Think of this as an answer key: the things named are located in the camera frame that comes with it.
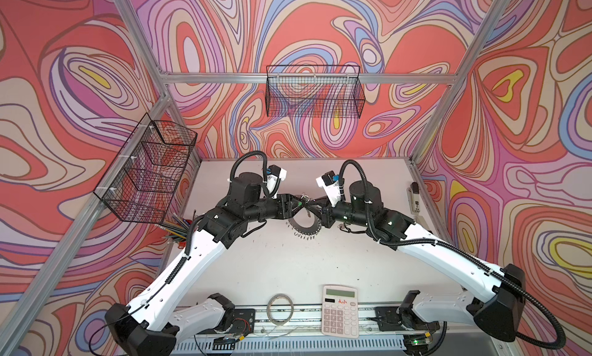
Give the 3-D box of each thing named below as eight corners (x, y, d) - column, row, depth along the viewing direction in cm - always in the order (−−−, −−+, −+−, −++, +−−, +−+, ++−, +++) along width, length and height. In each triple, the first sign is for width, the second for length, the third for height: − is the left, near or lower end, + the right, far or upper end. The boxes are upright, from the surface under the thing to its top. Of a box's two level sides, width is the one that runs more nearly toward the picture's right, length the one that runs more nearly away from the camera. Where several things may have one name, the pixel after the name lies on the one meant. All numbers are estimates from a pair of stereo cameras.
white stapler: (409, 213, 102) (414, 206, 97) (407, 188, 111) (411, 180, 107) (417, 215, 101) (422, 208, 97) (414, 189, 111) (419, 182, 106)
